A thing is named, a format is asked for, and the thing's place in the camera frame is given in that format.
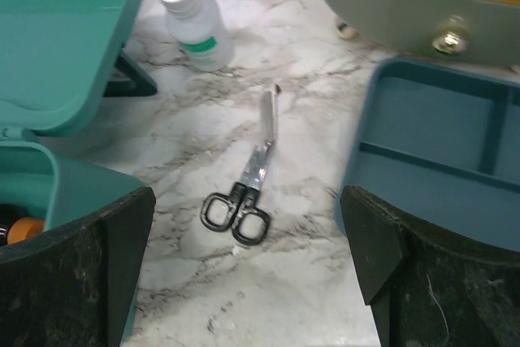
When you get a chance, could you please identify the brown orange-capped medicine bottle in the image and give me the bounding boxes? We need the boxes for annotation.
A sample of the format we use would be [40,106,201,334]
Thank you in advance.
[1,204,45,247]

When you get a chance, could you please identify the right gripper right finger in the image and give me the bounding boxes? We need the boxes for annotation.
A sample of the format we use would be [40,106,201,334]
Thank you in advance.
[340,186,519,346]

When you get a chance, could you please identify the clear white-capped bottle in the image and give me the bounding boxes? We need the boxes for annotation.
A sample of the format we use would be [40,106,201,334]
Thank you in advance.
[159,0,234,72]

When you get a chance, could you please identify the teal medicine kit box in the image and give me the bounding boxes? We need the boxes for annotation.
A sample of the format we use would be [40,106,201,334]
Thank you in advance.
[1,0,157,234]

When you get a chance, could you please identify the blue divided tray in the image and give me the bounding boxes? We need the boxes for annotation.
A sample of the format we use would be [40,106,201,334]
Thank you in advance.
[341,58,519,251]

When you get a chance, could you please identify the round pastel drawer cabinet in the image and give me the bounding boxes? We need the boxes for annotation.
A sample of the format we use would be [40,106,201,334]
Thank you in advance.
[324,0,519,72]

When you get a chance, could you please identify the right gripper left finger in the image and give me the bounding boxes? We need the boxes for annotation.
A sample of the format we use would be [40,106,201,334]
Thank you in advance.
[1,187,155,346]

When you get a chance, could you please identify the black-handled bandage scissors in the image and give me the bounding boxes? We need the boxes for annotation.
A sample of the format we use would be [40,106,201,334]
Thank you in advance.
[199,85,281,246]

